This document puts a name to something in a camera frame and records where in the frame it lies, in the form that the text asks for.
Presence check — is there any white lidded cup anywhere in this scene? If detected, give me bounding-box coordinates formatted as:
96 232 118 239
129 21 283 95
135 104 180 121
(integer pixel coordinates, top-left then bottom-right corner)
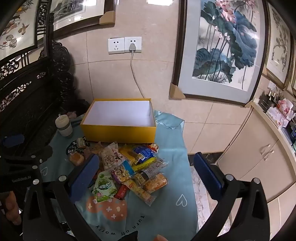
55 113 74 138

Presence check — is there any person's left hand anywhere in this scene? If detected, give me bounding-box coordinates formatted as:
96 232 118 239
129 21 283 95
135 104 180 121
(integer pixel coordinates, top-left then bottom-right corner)
0 192 20 220

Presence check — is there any cream cabinet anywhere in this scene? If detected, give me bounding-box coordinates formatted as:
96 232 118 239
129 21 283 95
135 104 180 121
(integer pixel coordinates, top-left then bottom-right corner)
217 100 296 241

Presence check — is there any cardboard corner protector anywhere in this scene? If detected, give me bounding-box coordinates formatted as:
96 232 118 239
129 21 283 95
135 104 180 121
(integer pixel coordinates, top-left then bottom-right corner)
169 82 185 100
99 10 115 25

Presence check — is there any pile of mixed snack packets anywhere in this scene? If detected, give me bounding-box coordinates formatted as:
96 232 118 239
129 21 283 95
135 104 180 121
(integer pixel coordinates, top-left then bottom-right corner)
67 137 168 207

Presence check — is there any teal printed tablecloth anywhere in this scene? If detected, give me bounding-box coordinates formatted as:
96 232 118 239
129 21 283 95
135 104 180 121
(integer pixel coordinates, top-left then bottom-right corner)
39 110 199 241

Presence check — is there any blue snack packet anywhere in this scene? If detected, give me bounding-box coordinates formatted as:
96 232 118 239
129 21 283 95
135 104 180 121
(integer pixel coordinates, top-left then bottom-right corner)
133 146 154 163

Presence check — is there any grey plug with cable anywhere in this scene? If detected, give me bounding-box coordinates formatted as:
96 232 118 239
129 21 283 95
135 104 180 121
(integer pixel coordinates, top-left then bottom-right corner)
129 43 146 100

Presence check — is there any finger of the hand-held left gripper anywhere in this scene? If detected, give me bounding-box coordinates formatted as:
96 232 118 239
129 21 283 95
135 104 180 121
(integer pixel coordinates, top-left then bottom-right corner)
14 146 54 171
2 134 25 149

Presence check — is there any pile of pink white packets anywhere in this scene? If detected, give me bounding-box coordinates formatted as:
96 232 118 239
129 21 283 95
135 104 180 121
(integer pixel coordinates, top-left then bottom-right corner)
268 98 296 130

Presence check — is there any framed lotus painting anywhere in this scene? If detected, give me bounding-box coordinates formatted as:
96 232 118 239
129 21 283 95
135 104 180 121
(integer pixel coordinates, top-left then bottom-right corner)
171 0 270 107

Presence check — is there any black box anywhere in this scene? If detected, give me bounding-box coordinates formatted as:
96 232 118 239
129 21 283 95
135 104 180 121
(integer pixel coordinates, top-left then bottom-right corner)
258 89 281 113

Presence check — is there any bird painting panel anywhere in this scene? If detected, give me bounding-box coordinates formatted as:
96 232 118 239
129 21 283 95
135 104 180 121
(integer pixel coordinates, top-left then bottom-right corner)
0 0 38 61

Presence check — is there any framed branch painting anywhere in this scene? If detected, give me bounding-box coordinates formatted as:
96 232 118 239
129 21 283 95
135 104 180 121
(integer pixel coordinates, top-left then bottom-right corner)
264 2 294 91

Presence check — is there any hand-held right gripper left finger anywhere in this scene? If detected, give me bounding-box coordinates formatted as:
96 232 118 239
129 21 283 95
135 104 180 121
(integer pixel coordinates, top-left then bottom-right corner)
22 153 102 241

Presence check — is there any framed landscape painting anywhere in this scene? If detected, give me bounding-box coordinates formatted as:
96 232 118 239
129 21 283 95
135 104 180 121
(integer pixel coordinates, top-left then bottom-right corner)
50 0 116 37

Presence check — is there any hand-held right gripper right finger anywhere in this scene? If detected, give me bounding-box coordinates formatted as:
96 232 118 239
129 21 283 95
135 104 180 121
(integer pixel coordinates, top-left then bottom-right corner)
192 152 270 241

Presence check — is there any yellow cardboard box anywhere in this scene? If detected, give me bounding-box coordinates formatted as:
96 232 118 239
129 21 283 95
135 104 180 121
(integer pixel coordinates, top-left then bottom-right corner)
80 98 158 144

